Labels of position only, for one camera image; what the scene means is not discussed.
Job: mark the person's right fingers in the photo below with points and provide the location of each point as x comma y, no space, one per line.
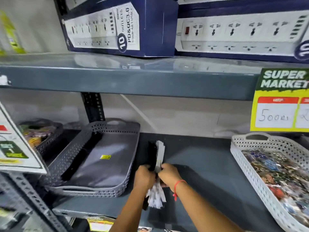
162,170

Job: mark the colourful items in dark basket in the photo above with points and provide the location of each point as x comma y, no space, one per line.
35,135

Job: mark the white hanging price sign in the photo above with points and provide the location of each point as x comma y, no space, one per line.
14,147

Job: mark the pile of colourful small trinkets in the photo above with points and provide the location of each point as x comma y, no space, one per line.
282,176

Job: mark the grey metal shelf rack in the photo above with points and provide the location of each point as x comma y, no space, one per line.
144,77

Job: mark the yellow green price sign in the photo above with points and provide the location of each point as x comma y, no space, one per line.
280,101

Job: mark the white perforated plastic basket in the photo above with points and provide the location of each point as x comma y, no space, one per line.
243,161

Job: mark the person's left forearm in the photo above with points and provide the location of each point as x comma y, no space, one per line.
130,210

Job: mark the person's left fingers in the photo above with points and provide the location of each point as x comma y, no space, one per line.
151,170

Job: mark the bundle of black white packets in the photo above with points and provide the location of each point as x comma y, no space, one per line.
156,171

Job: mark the person's left hand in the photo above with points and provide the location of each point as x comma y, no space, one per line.
143,177

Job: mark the yellow sticker label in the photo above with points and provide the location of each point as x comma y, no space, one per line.
105,157

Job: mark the person's right forearm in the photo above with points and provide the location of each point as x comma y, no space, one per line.
202,210

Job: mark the black packet in basket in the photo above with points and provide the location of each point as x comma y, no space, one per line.
80,155

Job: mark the large blue power strip box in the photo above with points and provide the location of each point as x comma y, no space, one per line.
241,31

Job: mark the red thread wristband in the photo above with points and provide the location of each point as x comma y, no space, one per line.
177,188

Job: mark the yellow packet below shelf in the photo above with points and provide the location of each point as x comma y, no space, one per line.
100,224

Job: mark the yellow green hanging packet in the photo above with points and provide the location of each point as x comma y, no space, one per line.
10,33

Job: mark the dark grey perforated basket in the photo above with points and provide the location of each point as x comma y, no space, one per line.
45,140

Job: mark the grey perforated plastic basket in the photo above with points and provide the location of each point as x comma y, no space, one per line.
96,159

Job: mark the person's right hand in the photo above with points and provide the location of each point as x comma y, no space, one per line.
170,175

